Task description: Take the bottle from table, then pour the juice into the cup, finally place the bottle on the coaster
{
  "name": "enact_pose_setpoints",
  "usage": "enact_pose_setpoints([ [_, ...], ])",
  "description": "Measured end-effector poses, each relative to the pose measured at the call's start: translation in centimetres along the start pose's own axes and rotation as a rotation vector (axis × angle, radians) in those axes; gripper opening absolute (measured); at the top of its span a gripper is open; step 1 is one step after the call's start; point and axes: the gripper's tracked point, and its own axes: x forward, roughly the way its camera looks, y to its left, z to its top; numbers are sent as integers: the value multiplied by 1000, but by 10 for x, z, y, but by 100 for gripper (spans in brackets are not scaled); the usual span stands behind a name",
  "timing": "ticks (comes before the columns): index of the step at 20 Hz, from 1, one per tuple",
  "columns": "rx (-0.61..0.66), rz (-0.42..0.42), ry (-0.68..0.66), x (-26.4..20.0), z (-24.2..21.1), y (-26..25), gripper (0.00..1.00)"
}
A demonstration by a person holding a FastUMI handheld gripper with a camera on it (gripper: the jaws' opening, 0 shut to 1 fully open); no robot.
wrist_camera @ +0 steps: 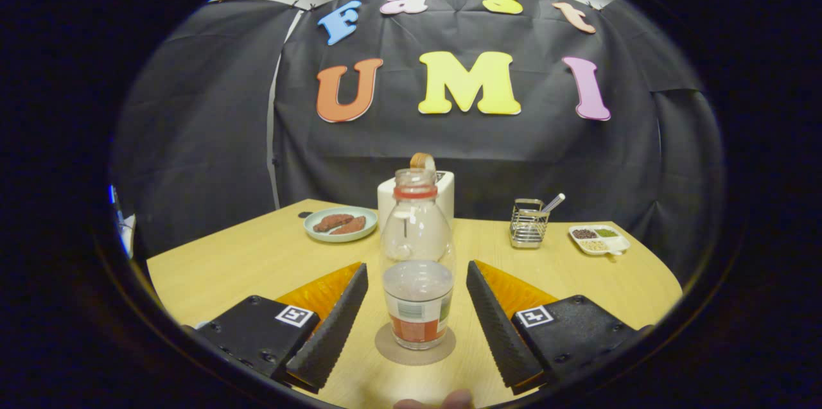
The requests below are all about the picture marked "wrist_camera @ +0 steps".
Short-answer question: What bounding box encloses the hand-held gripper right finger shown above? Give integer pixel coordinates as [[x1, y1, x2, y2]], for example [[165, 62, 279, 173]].
[[466, 259, 654, 396]]

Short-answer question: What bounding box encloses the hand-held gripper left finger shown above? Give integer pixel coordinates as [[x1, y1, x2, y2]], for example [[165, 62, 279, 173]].
[[195, 261, 370, 395]]

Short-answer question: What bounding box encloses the round brown coaster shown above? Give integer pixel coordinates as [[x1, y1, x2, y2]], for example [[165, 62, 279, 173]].
[[375, 322, 457, 366]]

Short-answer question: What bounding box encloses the clear plastic juice bottle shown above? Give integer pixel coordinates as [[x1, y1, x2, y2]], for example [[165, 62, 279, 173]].
[[379, 168, 457, 351]]

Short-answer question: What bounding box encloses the pale green plate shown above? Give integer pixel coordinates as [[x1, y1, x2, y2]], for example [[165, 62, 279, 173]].
[[304, 206, 379, 243]]

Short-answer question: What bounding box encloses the wooden table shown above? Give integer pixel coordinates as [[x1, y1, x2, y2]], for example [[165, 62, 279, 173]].
[[146, 198, 683, 408]]

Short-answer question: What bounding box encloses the brown sausage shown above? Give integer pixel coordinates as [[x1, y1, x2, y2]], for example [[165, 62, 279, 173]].
[[313, 213, 354, 233], [329, 216, 367, 236]]

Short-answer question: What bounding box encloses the white divided dish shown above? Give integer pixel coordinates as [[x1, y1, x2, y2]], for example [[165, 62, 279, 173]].
[[568, 223, 631, 257]]

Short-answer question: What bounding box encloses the white toaster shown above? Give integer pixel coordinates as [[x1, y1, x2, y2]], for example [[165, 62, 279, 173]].
[[377, 170, 455, 230]]

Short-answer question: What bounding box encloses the metal wire rack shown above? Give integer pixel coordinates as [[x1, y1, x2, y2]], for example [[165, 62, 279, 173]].
[[509, 198, 550, 249]]

